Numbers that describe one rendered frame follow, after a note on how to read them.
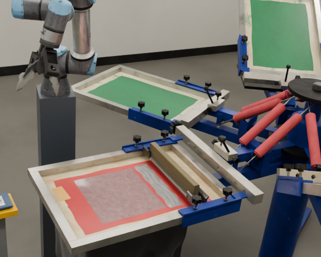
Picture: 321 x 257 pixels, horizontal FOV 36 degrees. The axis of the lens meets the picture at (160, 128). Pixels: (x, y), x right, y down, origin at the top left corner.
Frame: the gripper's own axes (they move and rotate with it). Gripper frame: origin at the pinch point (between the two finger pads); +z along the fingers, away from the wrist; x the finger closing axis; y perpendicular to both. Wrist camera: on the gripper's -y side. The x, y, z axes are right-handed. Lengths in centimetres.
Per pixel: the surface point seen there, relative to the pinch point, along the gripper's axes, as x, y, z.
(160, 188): -68, -4, 34
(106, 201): -43, -3, 43
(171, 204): -67, -16, 35
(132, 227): -42, -27, 39
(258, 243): -198, 29, 95
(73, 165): -37, 25, 42
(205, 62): -361, 352, 45
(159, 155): -72, 10, 25
